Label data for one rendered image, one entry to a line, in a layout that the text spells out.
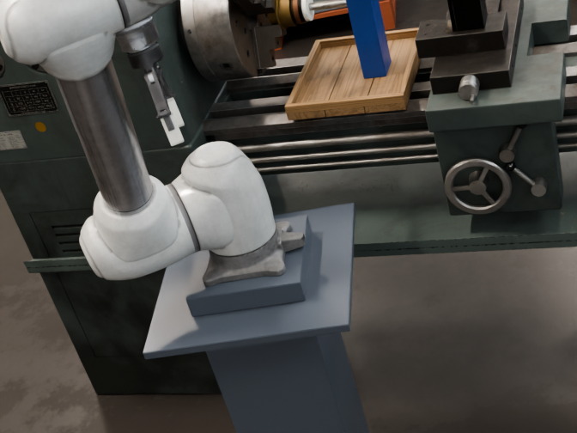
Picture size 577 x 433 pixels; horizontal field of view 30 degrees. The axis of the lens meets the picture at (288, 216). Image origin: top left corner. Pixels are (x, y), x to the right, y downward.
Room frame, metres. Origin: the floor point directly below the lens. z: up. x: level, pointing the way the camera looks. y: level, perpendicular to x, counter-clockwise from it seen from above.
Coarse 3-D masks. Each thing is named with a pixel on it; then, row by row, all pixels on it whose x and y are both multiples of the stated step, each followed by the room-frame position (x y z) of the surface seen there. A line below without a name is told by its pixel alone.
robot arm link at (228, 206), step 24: (216, 144) 1.98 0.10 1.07; (192, 168) 1.92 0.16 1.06; (216, 168) 1.89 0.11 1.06; (240, 168) 1.90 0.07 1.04; (192, 192) 1.89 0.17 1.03; (216, 192) 1.87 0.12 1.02; (240, 192) 1.88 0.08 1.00; (264, 192) 1.93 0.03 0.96; (192, 216) 1.86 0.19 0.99; (216, 216) 1.86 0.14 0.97; (240, 216) 1.87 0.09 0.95; (264, 216) 1.90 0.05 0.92; (216, 240) 1.86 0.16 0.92; (240, 240) 1.87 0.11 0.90; (264, 240) 1.89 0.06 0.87
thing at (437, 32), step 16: (496, 16) 2.28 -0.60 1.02; (432, 32) 2.30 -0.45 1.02; (448, 32) 2.28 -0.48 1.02; (464, 32) 2.25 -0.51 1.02; (480, 32) 2.23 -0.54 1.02; (496, 32) 2.21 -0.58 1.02; (416, 48) 2.29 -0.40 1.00; (432, 48) 2.27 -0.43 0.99; (448, 48) 2.26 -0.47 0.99; (464, 48) 2.24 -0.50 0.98; (480, 48) 2.23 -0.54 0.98; (496, 48) 2.22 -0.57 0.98
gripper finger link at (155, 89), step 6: (156, 78) 2.14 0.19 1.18; (150, 84) 2.14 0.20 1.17; (156, 84) 2.14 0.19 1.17; (150, 90) 2.13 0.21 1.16; (156, 90) 2.13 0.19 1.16; (156, 96) 2.12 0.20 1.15; (162, 96) 2.12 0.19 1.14; (156, 102) 2.11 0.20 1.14; (162, 102) 2.11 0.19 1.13; (156, 108) 2.11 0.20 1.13; (162, 108) 2.10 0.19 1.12
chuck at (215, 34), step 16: (208, 0) 2.49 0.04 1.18; (224, 0) 2.47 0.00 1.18; (208, 16) 2.47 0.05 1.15; (224, 16) 2.45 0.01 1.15; (240, 16) 2.51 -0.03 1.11; (256, 16) 2.61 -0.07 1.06; (208, 32) 2.46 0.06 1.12; (224, 32) 2.44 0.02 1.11; (240, 32) 2.49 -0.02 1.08; (208, 48) 2.46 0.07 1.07; (224, 48) 2.44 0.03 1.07; (240, 48) 2.46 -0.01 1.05; (208, 64) 2.48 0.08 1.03; (240, 64) 2.45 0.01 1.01; (256, 64) 2.52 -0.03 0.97; (224, 80) 2.53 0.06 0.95
